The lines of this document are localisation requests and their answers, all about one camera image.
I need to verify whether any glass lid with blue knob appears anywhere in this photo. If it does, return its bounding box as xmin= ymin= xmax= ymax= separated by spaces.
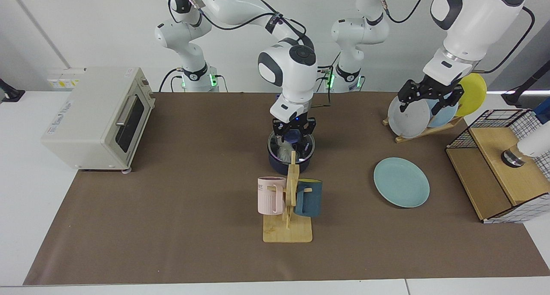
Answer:
xmin=267 ymin=130 xmax=316 ymax=163

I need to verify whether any light blue plate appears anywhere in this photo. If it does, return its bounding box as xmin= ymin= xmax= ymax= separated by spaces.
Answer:
xmin=416 ymin=81 xmax=459 ymax=128

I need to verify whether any grey plate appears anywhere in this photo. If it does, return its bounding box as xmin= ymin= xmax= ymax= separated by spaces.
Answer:
xmin=388 ymin=91 xmax=431 ymax=139

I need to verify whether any wooden plate rack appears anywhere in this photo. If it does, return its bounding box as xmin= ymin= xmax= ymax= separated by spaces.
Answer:
xmin=382 ymin=115 xmax=464 ymax=143

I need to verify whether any yellow plate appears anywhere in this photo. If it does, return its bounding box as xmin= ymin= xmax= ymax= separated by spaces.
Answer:
xmin=443 ymin=69 xmax=487 ymax=117

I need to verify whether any pale green plate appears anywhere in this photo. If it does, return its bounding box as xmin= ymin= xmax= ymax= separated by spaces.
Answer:
xmin=373 ymin=157 xmax=430 ymax=208

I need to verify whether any pink mug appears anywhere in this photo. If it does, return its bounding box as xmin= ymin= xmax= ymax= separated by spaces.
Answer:
xmin=257 ymin=176 xmax=287 ymax=215

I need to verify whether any dark teal mug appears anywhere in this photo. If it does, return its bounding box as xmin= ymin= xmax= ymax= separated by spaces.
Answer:
xmin=294 ymin=179 xmax=323 ymax=218

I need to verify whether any wooden cup stand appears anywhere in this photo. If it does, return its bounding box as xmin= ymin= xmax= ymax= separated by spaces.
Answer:
xmin=263 ymin=151 xmax=313 ymax=243

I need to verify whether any white cylinder with dark base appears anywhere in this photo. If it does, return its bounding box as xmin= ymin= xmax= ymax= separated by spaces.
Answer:
xmin=501 ymin=132 xmax=550 ymax=167

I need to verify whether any blue box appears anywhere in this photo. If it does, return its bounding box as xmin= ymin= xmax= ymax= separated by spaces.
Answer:
xmin=533 ymin=97 xmax=550 ymax=125

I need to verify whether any brown table cloth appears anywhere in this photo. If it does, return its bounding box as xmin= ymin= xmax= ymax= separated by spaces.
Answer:
xmin=24 ymin=92 xmax=550 ymax=286

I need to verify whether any pale toaster oven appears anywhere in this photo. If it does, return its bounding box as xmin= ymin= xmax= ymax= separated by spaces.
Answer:
xmin=41 ymin=67 xmax=156 ymax=174

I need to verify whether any white socket box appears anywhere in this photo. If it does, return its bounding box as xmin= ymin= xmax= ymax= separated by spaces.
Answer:
xmin=46 ymin=68 xmax=84 ymax=89

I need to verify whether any black pot with blue handle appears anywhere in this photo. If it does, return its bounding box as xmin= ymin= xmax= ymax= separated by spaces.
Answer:
xmin=267 ymin=94 xmax=316 ymax=175

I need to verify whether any wire basket with wooden floor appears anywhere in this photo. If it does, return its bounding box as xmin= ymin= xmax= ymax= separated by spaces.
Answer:
xmin=445 ymin=109 xmax=550 ymax=224

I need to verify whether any black clamp mount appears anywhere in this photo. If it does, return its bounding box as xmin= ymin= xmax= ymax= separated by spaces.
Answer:
xmin=0 ymin=78 xmax=25 ymax=103

